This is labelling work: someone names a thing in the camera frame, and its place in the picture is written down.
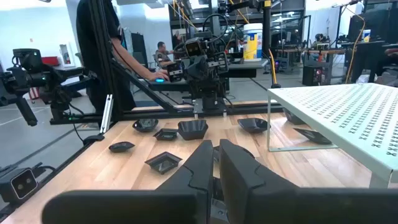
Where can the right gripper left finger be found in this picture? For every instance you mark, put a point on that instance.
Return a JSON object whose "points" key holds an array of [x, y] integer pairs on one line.
{"points": [[140, 205]]}

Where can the black teardrop plate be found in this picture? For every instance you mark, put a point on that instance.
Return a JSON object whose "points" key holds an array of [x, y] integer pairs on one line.
{"points": [[121, 147], [312, 136]]}

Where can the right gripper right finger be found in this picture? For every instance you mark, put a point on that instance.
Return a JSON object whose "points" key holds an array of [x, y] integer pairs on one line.
{"points": [[311, 205]]}

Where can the black wavy round bowl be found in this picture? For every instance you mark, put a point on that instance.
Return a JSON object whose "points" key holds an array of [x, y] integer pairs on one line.
{"points": [[253, 125], [145, 125]]}

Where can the black flat square plate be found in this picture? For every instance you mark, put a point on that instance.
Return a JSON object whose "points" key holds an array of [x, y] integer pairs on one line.
{"points": [[163, 162], [166, 134]]}

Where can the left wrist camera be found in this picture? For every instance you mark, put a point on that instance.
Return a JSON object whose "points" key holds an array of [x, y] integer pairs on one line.
{"points": [[193, 48]]}

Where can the computer mouse with blue light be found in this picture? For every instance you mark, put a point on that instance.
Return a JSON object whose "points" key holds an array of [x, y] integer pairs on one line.
{"points": [[159, 80]]}

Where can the person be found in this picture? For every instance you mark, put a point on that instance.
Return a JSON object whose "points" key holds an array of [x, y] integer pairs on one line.
{"points": [[162, 54], [82, 37]]}

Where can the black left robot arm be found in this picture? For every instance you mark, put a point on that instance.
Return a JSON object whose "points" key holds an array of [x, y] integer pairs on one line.
{"points": [[211, 98]]}

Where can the white and yellow tub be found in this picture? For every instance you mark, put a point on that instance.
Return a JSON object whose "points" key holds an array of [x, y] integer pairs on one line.
{"points": [[252, 42]]}

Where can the grey table-level camera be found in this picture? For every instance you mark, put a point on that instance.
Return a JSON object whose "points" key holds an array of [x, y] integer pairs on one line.
{"points": [[20, 186]]}

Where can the green perforated metal shelf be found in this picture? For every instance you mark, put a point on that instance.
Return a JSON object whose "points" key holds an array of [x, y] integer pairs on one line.
{"points": [[342, 118]]}

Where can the silver aluminium bar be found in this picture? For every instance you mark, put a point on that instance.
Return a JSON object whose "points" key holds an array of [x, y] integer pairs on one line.
{"points": [[106, 113]]}

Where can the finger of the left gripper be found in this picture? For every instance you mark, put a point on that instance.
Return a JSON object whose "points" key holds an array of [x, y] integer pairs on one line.
{"points": [[206, 67], [192, 70]]}

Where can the black square bowl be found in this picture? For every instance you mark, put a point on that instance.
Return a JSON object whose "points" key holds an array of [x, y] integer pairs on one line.
{"points": [[292, 119], [192, 129]]}

